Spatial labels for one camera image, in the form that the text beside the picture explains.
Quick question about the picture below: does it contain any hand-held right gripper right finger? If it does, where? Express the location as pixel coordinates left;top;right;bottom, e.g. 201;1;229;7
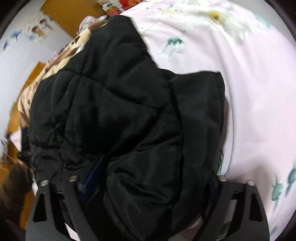
198;175;270;241

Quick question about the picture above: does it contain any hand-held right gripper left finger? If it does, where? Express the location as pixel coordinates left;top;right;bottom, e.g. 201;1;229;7
25;155;107;241

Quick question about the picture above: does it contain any black padded jacket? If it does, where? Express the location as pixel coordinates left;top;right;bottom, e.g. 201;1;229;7
22;15;226;241

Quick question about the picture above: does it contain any person's left forearm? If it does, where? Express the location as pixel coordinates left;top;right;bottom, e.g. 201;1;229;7
3;162;34;194

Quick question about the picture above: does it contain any pink floral bedsheet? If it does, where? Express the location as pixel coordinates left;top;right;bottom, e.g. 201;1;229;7
120;0;296;241

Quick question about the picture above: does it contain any brown bear printed blanket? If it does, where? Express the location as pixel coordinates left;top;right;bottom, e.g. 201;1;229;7
17;20;109;127

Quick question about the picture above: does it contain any wooden headboard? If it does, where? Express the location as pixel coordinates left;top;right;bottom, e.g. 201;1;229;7
7;62;46;137

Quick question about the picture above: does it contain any white plastic bag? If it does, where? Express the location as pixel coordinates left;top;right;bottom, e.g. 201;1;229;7
80;15;102;31

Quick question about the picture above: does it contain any wooden wardrobe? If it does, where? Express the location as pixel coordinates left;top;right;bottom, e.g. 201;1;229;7
40;0;102;39

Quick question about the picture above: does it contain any red gift box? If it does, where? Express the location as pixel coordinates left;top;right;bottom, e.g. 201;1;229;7
119;0;142;10

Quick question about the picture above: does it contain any cartoon couple wall sticker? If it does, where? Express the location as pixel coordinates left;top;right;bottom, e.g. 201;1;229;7
28;13;55;43

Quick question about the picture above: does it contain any blue flower wall sticker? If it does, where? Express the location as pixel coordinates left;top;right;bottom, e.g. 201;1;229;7
2;29;25;50

